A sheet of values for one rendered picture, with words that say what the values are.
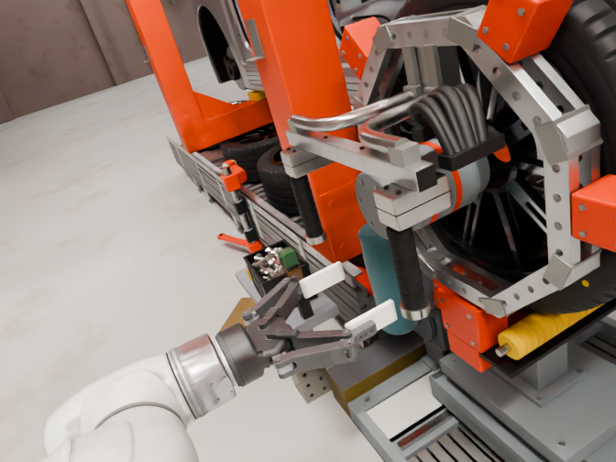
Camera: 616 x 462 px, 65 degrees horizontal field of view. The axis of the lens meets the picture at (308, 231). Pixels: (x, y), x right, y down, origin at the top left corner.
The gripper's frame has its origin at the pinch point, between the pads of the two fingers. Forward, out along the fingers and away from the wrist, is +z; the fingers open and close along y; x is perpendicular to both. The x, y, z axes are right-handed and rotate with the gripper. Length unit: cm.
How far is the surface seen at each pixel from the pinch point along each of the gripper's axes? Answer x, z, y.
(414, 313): -6.6, 6.8, 1.9
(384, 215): 8.9, 6.5, -0.3
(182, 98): 2, 28, -250
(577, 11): 26.5, 37.6, 4.7
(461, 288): -22.5, 28.6, -15.4
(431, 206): 8.7, 12.1, 2.6
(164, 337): -83, -35, -151
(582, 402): -60, 49, -4
